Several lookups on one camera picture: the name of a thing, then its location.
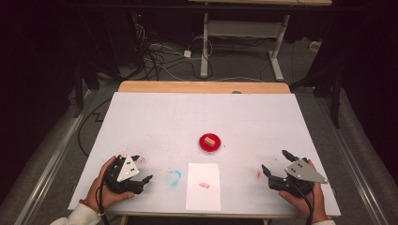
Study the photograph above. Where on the white power adapter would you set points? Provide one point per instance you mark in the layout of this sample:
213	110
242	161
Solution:
187	53

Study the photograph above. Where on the person's left hand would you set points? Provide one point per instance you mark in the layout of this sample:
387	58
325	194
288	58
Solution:
98	190

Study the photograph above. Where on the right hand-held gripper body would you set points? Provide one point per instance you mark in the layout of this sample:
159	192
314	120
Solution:
302	172

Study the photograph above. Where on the small wooden stamp block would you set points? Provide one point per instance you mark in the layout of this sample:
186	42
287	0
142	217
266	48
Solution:
210	142

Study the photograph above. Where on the round red ink pad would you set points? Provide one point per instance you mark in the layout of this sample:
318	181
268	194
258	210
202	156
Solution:
205	146

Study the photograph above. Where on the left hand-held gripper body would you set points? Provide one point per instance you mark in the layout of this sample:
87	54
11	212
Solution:
127	170

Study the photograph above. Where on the black metal stand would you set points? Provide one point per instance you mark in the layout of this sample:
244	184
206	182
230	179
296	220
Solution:
78	90
336	100

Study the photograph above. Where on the dark device with red light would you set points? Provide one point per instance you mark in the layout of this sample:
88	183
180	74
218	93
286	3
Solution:
139	18

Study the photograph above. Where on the white paper sheet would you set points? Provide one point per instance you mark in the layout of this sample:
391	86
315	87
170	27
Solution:
203	197

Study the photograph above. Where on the person's right hand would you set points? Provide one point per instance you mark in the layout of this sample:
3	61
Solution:
316	206

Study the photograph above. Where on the white metal desk frame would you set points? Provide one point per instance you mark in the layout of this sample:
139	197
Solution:
244	28

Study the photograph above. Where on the aluminium floor rail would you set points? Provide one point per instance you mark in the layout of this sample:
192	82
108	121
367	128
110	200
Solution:
50	162
353	162

